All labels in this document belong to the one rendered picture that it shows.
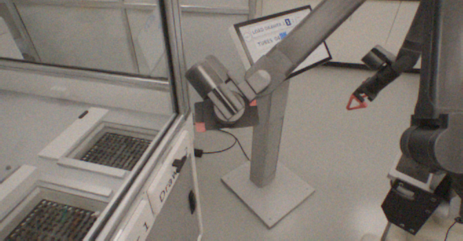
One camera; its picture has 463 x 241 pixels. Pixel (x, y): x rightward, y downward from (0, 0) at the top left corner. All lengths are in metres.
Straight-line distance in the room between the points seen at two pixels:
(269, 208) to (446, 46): 1.49
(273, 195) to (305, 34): 1.53
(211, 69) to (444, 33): 0.41
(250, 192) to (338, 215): 0.59
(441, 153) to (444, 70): 0.14
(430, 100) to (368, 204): 1.60
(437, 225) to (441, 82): 0.48
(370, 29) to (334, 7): 3.05
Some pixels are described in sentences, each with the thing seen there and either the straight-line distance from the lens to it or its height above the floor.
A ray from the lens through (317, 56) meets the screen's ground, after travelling 1.46.
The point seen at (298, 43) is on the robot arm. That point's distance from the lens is 0.50.
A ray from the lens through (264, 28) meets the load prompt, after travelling 1.29.
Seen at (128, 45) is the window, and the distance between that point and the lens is 0.68.
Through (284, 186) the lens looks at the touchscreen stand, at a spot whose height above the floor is 0.04.
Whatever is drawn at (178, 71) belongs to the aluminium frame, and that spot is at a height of 1.16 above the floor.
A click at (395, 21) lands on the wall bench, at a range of 3.62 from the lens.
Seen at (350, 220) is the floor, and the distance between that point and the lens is 2.00.
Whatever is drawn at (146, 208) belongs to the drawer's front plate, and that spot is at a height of 0.91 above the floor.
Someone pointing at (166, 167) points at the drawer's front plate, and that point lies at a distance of 0.89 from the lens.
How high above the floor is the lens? 1.57
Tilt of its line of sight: 37 degrees down
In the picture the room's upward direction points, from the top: straight up
